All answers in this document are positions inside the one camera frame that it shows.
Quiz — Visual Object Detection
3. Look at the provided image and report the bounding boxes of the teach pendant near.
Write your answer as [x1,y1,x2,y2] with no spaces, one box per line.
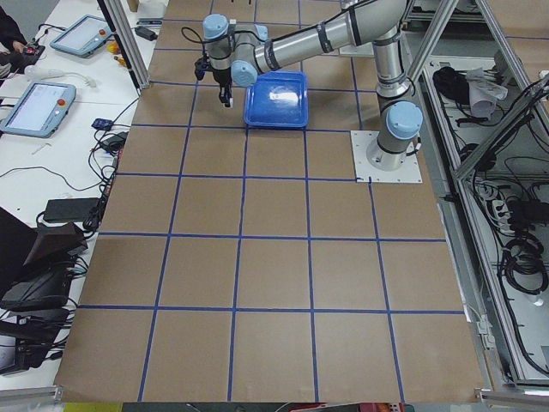
[1,82,76,138]

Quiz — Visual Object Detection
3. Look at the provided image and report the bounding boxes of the person at table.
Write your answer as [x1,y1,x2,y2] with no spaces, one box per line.
[0,8,27,54]

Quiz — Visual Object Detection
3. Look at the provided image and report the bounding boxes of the black power adapter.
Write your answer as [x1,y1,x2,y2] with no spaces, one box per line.
[43,197,100,223]

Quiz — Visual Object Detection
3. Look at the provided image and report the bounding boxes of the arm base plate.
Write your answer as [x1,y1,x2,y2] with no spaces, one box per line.
[350,130,423,184]

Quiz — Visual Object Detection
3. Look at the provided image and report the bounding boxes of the teach pendant far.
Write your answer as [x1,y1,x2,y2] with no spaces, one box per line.
[50,15,112,58]

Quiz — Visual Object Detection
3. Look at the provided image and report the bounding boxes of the teach pendant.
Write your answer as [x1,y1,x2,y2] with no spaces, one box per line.
[1,82,76,138]
[50,15,112,58]

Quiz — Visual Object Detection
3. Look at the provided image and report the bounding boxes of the blue plastic tray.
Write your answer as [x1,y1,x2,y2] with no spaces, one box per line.
[244,70,309,129]

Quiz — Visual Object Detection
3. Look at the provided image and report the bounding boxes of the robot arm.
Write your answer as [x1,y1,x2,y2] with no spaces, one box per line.
[195,0,423,172]

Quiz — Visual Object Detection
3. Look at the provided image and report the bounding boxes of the aluminium frame post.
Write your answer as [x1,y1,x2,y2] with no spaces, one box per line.
[97,0,150,90]

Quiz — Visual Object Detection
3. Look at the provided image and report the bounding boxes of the small blue black device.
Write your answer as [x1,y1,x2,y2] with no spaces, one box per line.
[92,118,114,131]

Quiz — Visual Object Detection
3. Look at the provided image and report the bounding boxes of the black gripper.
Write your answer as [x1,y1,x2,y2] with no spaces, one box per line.
[213,68,232,106]

